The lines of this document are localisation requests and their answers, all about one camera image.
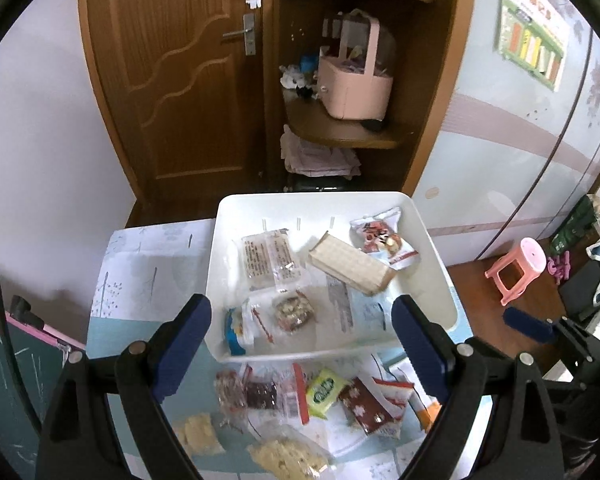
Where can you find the pink toy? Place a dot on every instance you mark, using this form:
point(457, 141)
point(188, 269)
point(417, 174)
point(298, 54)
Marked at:
point(560, 265)

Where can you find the wall poster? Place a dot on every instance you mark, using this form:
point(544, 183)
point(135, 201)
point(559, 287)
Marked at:
point(530, 35)

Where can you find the black easel knob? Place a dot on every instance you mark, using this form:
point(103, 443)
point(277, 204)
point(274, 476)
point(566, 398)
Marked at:
point(25, 310)

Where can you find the yellow crisp chunk packet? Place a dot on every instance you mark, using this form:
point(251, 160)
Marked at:
point(287, 460)

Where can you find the green chalkboard pink frame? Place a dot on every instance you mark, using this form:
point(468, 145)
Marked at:
point(15, 375)

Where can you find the clear red-edged snack packet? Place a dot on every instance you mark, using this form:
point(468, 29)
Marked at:
point(292, 397)

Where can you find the patterned teal white tablecloth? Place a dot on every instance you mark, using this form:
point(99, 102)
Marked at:
point(130, 280)

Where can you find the red jujube snack packet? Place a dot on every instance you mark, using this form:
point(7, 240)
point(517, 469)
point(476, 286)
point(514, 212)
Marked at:
point(380, 237)

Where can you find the pale sliding-door wardrobe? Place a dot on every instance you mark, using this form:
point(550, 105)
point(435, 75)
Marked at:
point(505, 160)

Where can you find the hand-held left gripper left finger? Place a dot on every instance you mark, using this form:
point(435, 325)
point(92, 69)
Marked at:
point(185, 345)

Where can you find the pink plastic stool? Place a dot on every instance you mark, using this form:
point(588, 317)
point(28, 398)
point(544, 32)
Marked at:
point(530, 252)

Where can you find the clear reddish snack packet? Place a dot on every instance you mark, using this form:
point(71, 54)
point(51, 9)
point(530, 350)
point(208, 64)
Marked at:
point(228, 392)

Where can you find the blue snack packet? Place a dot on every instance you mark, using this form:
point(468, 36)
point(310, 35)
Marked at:
point(236, 332)

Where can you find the yellow-green candy packet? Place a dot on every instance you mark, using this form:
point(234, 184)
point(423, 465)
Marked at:
point(325, 392)

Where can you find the large white packet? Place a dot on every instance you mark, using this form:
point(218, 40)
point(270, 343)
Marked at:
point(360, 310)

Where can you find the dark red flower-print packet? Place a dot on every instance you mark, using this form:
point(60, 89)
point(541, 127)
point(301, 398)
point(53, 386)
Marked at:
point(367, 406)

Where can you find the dark brown snack packet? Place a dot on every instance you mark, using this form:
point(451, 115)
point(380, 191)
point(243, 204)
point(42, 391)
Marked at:
point(261, 394)

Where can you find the yellow puff ball packet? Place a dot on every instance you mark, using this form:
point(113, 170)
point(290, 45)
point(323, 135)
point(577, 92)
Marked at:
point(198, 434)

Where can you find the white plastic storage bin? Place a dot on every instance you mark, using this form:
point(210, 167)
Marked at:
point(240, 230)

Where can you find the brown wooden door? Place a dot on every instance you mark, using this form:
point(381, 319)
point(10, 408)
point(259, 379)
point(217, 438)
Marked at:
point(180, 85)

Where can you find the beige cracker packet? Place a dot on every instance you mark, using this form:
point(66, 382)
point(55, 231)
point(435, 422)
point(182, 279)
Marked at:
point(350, 265)

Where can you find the wooden corner shelf cabinet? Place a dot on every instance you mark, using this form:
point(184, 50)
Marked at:
point(330, 127)

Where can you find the folded pinkish cloth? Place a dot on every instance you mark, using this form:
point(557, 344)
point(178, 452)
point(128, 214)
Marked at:
point(320, 157)

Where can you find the white orange snack packet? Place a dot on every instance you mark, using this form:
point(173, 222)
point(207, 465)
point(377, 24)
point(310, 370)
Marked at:
point(425, 410)

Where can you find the mixed nut packet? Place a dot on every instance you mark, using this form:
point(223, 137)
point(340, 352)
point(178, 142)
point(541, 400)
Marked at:
point(292, 312)

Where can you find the clear printed cake packet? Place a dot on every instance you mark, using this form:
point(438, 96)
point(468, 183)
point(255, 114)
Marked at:
point(267, 260)

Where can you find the small plush toys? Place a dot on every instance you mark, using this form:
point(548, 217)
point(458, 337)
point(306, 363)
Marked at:
point(294, 79)

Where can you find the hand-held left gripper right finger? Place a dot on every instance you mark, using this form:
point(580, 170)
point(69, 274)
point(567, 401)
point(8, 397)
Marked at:
point(417, 345)

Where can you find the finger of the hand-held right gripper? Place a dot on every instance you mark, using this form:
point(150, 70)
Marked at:
point(527, 324)

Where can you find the dark bag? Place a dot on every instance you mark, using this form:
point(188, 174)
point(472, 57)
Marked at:
point(580, 285)

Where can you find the green bag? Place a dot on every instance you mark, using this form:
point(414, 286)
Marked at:
point(575, 225)

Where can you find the small black object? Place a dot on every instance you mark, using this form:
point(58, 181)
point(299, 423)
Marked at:
point(373, 125)

